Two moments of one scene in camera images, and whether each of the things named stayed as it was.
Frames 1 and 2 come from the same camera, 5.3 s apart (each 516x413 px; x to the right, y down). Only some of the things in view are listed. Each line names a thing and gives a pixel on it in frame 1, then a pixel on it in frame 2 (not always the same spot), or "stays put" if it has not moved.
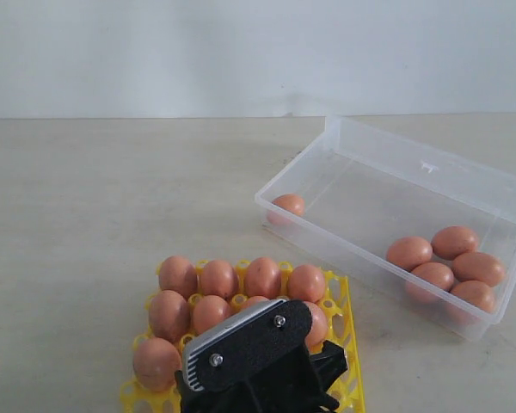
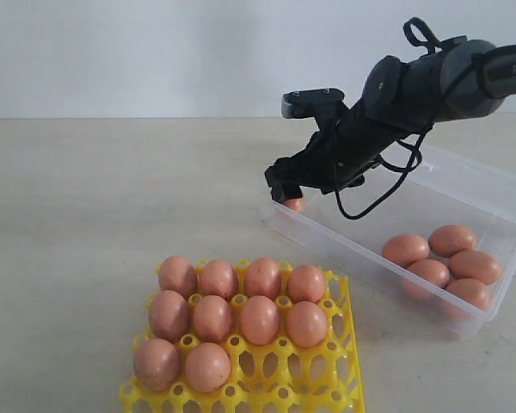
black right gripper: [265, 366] -> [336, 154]
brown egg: [155, 363] stays put
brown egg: [169, 315] stays put
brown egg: [306, 282] stays put
